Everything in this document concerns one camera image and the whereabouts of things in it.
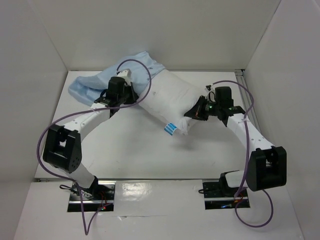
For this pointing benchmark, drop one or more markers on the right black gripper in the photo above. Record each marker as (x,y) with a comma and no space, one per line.
(200,110)

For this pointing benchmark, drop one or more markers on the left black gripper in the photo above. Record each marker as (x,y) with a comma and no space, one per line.
(134,96)

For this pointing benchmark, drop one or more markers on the light blue pillowcase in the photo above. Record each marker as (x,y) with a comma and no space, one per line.
(86,89)

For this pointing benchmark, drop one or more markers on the white pillow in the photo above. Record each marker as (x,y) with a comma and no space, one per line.
(169,98)

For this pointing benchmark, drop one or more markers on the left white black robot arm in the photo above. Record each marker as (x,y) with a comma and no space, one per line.
(63,145)

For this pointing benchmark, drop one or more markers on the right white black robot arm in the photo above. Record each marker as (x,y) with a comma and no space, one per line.
(265,163)

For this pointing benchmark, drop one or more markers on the blue white pillow label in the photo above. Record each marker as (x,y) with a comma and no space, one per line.
(170,128)

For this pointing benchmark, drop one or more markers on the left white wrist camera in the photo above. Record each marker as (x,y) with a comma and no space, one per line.
(125,74)

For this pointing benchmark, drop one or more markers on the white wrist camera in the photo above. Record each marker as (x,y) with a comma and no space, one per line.
(209,91)
(125,74)

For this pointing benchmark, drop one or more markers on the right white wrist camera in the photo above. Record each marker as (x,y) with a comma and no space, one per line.
(209,91)

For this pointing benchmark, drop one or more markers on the aluminium extrusion rail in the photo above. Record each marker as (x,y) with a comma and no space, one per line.
(240,78)

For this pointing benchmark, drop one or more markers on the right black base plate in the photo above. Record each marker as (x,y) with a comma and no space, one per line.
(219,197)

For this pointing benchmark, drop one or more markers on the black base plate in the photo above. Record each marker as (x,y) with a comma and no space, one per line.
(219,197)
(104,199)

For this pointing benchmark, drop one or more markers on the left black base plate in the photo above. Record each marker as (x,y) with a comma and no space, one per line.
(104,199)

